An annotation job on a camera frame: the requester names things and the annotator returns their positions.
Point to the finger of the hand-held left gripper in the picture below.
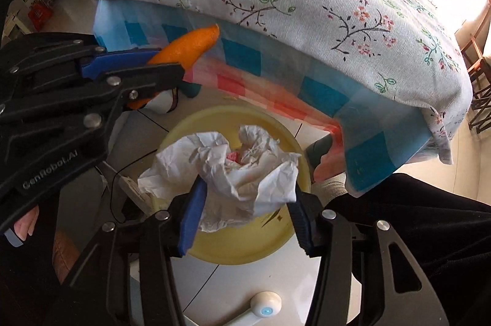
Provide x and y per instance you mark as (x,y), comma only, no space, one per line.
(122,59)
(153,78)

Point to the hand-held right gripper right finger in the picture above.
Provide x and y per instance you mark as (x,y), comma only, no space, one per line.
(303,226)

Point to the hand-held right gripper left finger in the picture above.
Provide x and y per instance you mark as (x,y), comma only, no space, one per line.
(191,218)

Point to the long orange peel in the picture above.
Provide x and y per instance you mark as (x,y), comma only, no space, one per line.
(188,48)

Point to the yellow plastic basin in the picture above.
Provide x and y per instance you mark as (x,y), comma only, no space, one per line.
(238,249)

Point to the person's left hand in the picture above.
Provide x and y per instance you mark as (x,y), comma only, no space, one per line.
(27,222)

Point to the white power strip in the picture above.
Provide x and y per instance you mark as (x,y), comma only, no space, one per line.
(136,193)

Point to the white round knob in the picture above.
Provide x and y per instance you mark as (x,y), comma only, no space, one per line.
(265,305)

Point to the red plastic stool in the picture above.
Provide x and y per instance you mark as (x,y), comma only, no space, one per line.
(40,15)

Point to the person's right leg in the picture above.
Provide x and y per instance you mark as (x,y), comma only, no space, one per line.
(402,218)

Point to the checked blue red cloth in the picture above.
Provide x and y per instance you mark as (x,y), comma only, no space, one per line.
(318,92)

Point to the wooden chair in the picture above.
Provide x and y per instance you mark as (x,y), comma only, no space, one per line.
(477,80)

